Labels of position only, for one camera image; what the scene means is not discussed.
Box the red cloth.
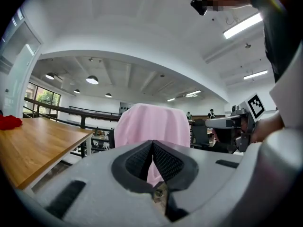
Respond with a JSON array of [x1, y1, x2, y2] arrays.
[[0, 114, 24, 131]]

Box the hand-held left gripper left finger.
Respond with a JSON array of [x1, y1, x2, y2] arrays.
[[111, 140, 153, 193]]

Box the grey pegboard panel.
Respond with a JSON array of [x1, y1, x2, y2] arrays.
[[119, 101, 136, 115]]

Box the person's black shirt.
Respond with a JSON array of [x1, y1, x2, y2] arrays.
[[246, 0, 303, 83]]

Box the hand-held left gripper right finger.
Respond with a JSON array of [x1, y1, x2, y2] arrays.
[[153, 140, 199, 222]]

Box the black office chair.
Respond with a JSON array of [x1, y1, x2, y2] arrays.
[[190, 119, 211, 149]]

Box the pink clothes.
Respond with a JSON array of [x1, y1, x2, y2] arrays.
[[114, 103, 191, 187]]

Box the person's right forearm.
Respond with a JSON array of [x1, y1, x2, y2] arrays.
[[250, 113, 285, 143]]

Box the black railing with wooden top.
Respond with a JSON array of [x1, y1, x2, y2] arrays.
[[23, 96, 123, 157]]

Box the wooden table with white frame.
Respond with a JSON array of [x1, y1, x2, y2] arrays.
[[0, 117, 95, 191]]

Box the black head-mounted camera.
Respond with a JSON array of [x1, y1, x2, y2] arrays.
[[190, 0, 209, 16]]

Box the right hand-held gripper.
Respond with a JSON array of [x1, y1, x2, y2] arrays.
[[205, 93, 266, 152]]

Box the window with green view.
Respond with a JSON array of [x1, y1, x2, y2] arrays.
[[25, 82, 61, 115]]

